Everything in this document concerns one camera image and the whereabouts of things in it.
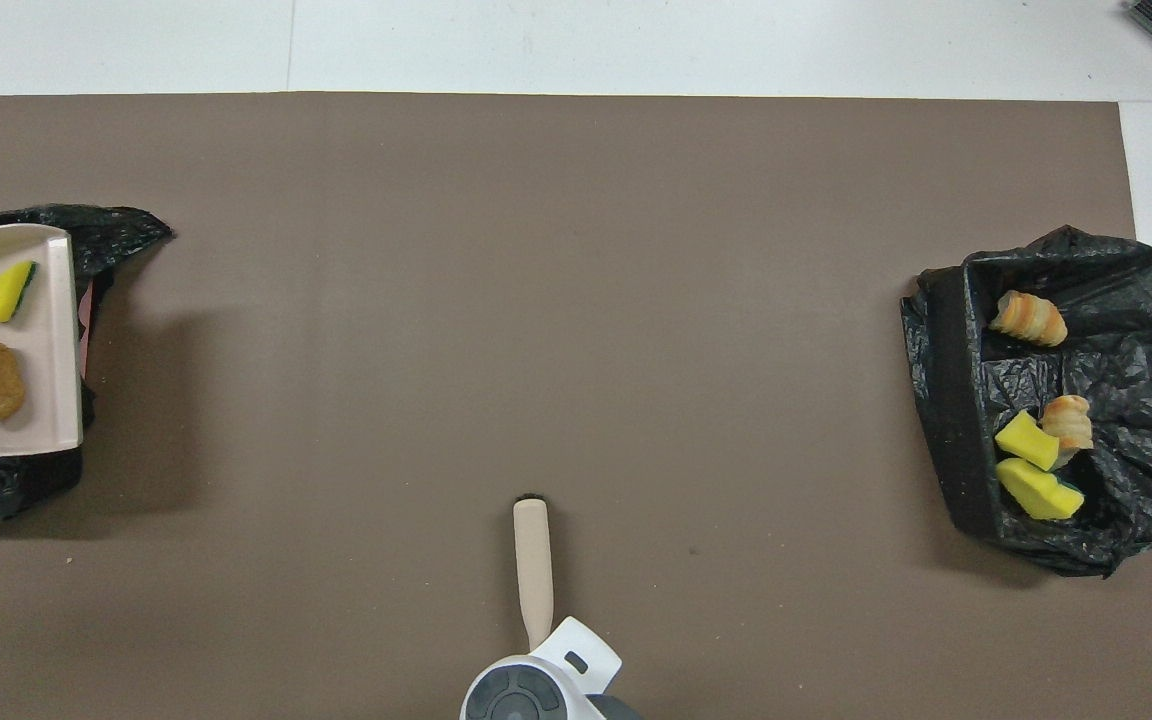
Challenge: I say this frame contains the beige brush black bristles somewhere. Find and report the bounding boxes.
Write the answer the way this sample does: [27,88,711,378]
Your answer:
[512,493,555,653]

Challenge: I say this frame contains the pale bread piece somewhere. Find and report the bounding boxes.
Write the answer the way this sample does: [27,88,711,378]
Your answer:
[1040,394,1095,471]
[988,290,1069,348]

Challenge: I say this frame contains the beige plastic dustpan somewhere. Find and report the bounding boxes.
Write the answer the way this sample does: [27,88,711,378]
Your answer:
[0,223,85,459]

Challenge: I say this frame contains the black bag over pink bin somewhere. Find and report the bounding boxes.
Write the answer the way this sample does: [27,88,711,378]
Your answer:
[0,204,175,523]

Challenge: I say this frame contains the black bag lined bin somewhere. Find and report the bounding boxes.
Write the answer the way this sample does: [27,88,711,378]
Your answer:
[900,224,1152,579]

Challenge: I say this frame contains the brown table mat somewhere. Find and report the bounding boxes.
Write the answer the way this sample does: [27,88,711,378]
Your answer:
[0,92,1152,720]

